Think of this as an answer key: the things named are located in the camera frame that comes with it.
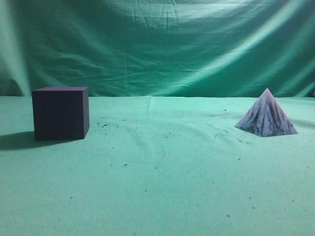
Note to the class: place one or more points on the green cloth backdrop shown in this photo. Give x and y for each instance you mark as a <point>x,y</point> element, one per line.
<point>187,48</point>

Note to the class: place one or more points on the dark purple cube block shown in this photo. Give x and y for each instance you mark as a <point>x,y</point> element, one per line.
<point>60,113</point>

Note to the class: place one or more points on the white purple marbled square pyramid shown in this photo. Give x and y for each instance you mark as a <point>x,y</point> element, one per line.
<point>266,118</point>

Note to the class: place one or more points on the green table cloth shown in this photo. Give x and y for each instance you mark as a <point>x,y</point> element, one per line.
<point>158,166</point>

